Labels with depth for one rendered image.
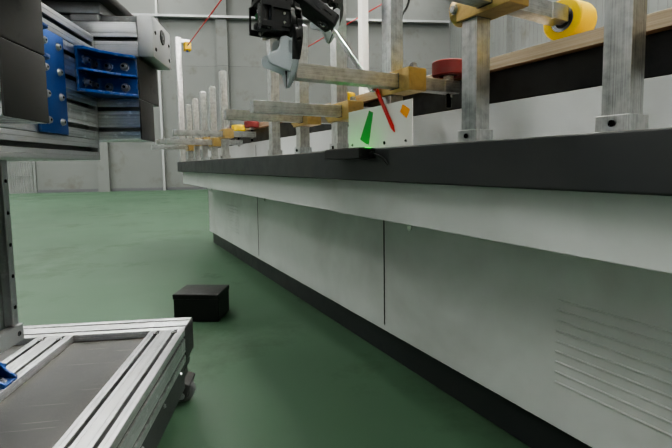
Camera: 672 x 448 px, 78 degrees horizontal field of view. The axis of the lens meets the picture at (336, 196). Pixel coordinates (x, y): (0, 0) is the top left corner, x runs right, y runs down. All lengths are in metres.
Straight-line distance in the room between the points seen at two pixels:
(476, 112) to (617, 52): 0.24
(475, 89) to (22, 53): 0.68
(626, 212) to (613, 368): 0.39
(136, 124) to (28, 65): 0.40
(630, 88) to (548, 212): 0.21
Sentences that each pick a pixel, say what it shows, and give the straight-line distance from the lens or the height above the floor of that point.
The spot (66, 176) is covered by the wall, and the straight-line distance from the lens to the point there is 13.56.
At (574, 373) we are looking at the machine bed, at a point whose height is 0.23.
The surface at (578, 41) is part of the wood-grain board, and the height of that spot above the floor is 0.88.
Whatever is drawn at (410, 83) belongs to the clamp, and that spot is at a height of 0.83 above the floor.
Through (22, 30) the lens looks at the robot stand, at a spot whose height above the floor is 0.83.
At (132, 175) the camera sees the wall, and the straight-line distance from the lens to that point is 12.88.
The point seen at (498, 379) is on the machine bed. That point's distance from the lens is 1.17.
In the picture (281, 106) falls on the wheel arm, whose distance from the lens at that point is 1.09.
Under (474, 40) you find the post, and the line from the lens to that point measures 0.83.
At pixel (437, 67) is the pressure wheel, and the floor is 0.89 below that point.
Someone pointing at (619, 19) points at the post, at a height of 0.84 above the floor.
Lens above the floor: 0.66
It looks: 4 degrees down
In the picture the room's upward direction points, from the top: 1 degrees counter-clockwise
